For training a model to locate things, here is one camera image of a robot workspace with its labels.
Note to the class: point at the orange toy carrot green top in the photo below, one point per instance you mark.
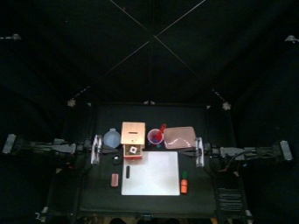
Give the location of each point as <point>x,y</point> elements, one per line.
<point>184,185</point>

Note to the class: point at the wooden box with drawer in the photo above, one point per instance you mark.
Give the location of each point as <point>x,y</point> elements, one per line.
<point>132,132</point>

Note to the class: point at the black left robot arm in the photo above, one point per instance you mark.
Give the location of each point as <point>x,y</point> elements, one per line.
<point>42,146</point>

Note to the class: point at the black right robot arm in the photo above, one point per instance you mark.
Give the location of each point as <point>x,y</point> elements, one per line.
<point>252,151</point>

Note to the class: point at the silver frame clamp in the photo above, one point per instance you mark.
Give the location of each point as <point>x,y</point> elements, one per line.
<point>70,102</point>
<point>225,106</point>
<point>291,38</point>
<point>14,37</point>
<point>148,102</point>

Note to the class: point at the pink square plate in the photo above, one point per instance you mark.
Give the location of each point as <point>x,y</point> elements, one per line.
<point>178,137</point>

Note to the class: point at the black round sushi roll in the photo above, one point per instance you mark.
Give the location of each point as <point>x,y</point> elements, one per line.
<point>116,159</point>

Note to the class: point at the pink salmon sushi piece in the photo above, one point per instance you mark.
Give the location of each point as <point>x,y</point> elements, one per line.
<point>113,180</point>

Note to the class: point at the white cutting board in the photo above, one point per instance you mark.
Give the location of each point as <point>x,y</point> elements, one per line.
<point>150,175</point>

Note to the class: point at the pale blue bowl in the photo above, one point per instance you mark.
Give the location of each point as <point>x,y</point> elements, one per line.
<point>110,138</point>

